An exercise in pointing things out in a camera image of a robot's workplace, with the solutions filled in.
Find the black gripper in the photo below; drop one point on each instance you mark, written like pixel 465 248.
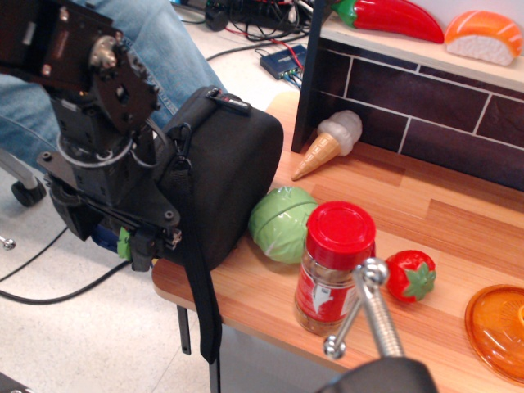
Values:
pixel 103 170

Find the black zipper camera bag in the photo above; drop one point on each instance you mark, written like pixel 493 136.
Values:
pixel 222 161

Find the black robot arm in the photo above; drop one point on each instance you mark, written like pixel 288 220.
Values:
pixel 26 29

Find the blue clamp with black grip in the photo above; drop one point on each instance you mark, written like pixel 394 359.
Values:
pixel 105 238

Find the office chair caster wheel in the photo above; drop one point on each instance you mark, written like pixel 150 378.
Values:
pixel 28 196

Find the small silver metal knob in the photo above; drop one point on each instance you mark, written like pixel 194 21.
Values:
pixel 8 244

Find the black table leg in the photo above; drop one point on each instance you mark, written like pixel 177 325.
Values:
pixel 184 330

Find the person's leg in jeans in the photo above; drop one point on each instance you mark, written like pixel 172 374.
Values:
pixel 154 34

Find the green toy cabbage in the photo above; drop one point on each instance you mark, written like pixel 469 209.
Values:
pixel 278 223

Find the red lid spice jar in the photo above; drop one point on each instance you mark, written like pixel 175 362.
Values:
pixel 340 236

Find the toy ice cream cone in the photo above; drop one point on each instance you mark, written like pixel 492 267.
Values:
pixel 336 136

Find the silver metal clamp screw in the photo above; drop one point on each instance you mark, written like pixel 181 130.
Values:
pixel 368 277

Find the red toy strawberry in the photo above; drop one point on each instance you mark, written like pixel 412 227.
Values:
pixel 412 275

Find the black clamp body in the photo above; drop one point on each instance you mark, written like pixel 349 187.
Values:
pixel 389 374

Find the dark brick pattern shelf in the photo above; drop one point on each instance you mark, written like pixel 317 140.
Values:
pixel 415 98

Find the red toy chili pepper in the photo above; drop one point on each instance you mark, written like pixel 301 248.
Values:
pixel 391 16

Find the orange plastic lid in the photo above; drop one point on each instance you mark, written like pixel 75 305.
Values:
pixel 494 326

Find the toy salmon sushi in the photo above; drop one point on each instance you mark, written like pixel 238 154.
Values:
pixel 485 36

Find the blue network switch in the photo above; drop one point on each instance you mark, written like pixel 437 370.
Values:
pixel 285 62

